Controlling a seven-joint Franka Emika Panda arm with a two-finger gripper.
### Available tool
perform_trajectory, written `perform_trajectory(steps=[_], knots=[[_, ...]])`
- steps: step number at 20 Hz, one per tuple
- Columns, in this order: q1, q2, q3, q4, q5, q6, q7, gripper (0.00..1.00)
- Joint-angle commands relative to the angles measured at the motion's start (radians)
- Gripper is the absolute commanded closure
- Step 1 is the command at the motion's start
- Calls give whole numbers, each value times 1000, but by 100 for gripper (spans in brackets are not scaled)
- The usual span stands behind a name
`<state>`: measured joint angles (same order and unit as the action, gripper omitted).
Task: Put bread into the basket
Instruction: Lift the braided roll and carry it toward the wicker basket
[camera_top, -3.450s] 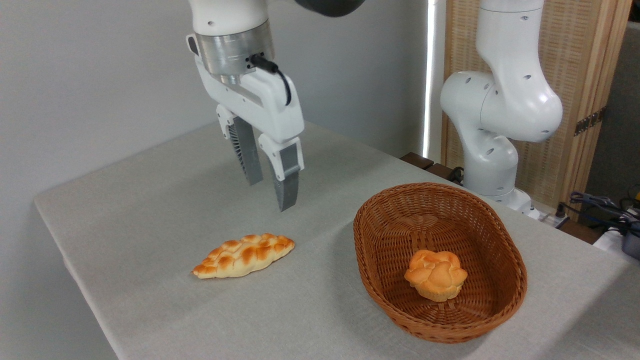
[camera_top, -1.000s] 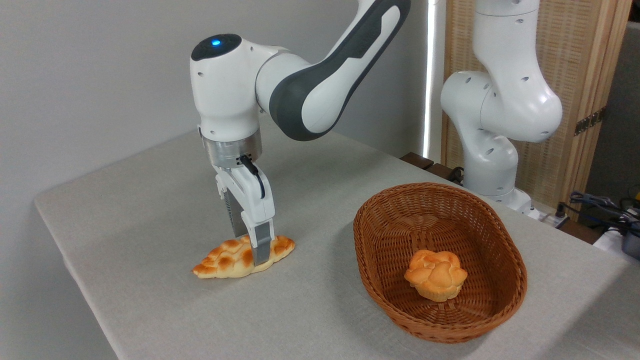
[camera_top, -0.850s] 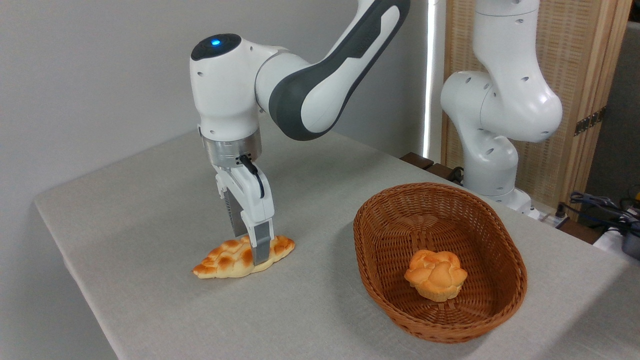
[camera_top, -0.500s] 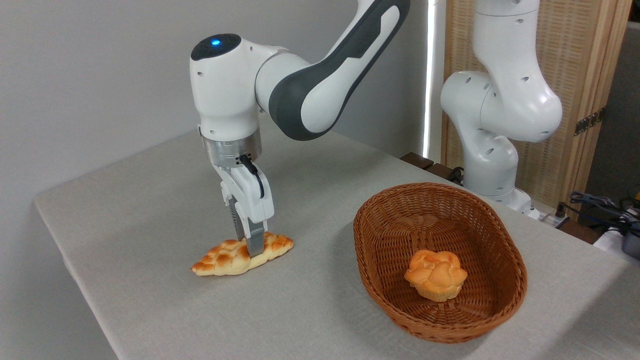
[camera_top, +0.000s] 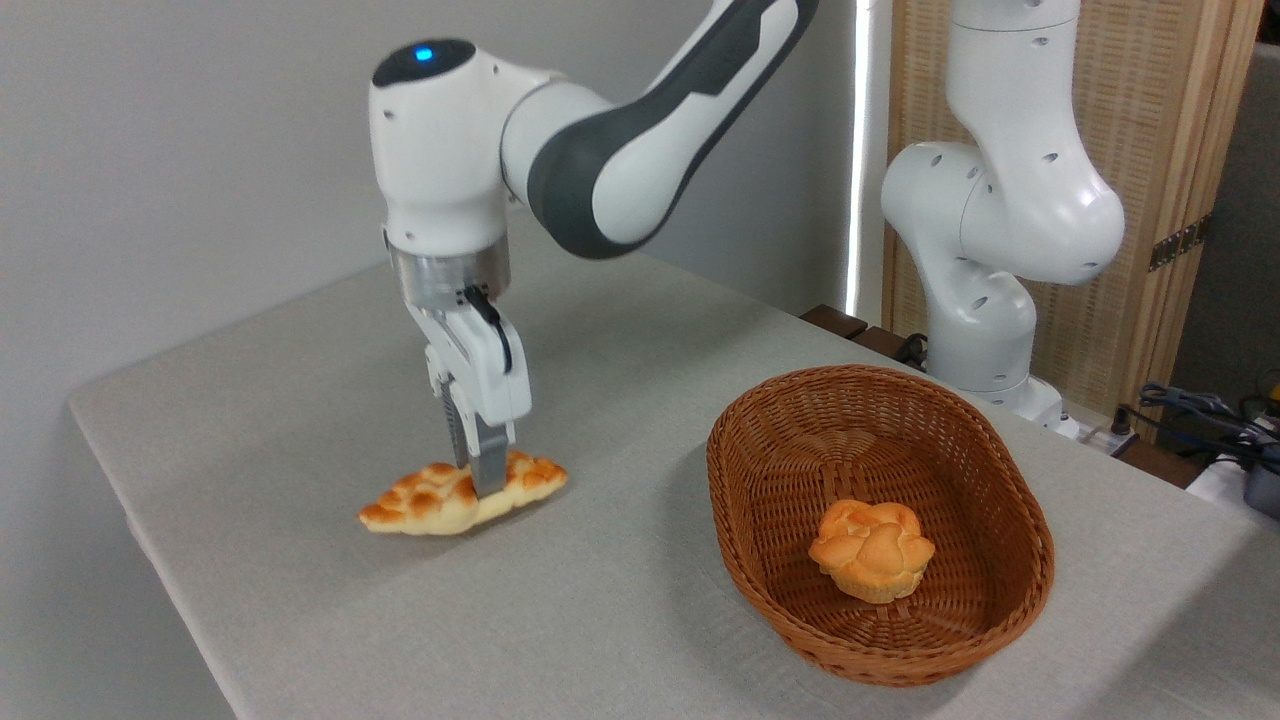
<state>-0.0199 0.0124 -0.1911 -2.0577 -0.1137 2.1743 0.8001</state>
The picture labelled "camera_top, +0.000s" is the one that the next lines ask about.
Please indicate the wooden folding screen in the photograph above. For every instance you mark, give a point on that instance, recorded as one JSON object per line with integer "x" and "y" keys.
{"x": 1150, "y": 100}

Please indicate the round flower-shaped bread bun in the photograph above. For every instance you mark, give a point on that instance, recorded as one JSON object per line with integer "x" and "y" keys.
{"x": 870, "y": 555}

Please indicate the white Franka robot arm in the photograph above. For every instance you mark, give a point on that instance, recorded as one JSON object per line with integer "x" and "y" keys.
{"x": 620, "y": 170}

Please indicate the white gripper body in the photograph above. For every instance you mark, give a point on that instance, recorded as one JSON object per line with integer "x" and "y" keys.
{"x": 490, "y": 370}

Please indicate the metal screen hinge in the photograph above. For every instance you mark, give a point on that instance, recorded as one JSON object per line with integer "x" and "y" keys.
{"x": 1180, "y": 242}

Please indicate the white power strip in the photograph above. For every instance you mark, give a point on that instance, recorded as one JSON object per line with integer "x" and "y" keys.
{"x": 1095, "y": 438}

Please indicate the grey box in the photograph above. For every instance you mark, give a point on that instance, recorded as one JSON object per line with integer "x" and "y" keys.
{"x": 1265, "y": 490}

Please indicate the grey tablecloth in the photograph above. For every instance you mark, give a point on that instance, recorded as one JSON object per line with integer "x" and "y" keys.
{"x": 400, "y": 650}

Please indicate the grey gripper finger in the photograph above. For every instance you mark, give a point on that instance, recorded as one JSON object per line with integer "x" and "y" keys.
{"x": 490, "y": 460}
{"x": 457, "y": 425}

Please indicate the long braided bread loaf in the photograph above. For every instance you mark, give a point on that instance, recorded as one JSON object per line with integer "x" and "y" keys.
{"x": 420, "y": 505}

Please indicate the brown wicker basket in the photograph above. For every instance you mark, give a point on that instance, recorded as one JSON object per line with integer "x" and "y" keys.
{"x": 780, "y": 480}

